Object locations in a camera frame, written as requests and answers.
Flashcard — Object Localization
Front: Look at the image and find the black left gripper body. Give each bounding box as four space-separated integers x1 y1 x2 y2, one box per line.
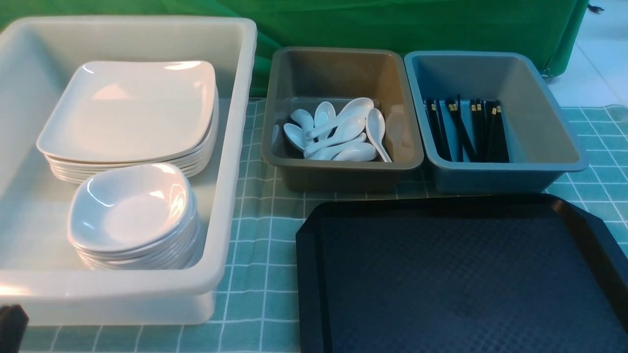
0 304 29 353

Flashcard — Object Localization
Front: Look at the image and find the large white square plate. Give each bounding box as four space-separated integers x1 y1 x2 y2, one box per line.
36 61 217 163

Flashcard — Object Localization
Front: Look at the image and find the large white plastic tub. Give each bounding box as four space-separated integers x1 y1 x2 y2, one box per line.
0 16 257 326

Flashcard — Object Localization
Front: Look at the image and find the stack of white bowls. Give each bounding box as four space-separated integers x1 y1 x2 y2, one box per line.
67 163 205 270

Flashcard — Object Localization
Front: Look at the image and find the stack of white square plates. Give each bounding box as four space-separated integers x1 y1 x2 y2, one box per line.
43 89 220 184

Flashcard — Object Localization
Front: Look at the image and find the green checkered tablecloth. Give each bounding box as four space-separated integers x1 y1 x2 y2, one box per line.
22 99 627 353

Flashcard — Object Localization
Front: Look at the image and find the brown plastic bin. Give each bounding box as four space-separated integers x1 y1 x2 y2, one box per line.
261 47 424 194

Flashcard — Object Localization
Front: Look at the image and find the pile of white spoons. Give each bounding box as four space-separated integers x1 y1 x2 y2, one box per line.
270 98 393 163

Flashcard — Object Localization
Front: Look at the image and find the black serving tray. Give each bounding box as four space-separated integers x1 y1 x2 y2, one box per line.
296 194 628 353

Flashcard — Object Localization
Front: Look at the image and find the bundle of black chopsticks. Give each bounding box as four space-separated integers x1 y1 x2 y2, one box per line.
424 96 511 163

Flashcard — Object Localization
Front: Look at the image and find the grey-blue plastic bin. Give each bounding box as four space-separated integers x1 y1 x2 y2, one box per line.
404 51 589 195

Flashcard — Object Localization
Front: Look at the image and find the green backdrop cloth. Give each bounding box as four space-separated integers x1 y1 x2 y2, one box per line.
1 0 587 96

